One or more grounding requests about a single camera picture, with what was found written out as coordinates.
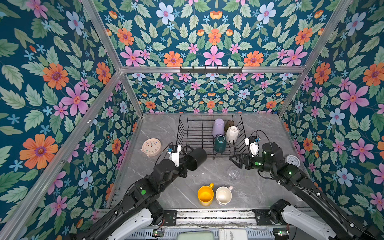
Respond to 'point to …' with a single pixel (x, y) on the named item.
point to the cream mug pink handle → (223, 194)
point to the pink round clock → (151, 147)
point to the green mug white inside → (220, 144)
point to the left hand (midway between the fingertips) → (191, 157)
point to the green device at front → (196, 235)
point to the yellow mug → (205, 195)
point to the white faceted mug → (232, 133)
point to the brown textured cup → (229, 123)
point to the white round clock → (293, 160)
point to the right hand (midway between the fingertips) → (234, 157)
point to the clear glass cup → (233, 173)
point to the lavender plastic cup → (218, 127)
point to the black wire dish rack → (196, 130)
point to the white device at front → (233, 234)
